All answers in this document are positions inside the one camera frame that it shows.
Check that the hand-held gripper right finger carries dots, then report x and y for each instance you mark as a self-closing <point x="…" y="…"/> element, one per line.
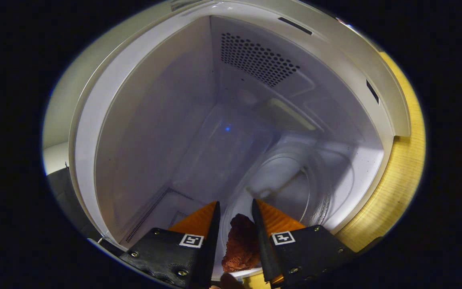
<point x="264" y="249"/>

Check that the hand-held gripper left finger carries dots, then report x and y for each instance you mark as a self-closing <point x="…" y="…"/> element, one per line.
<point x="211" y="249"/>

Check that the reddish brown fried meat piece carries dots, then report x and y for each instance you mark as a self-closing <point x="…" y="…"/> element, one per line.
<point x="241" y="245"/>

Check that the white toaster oven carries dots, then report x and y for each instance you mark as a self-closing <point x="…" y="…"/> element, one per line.
<point x="155" y="120"/>

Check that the glass turntable plate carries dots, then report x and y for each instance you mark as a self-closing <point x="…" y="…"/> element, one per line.
<point x="287" y="188"/>

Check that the black backdrop cloth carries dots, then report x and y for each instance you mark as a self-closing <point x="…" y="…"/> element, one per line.
<point x="64" y="196"/>

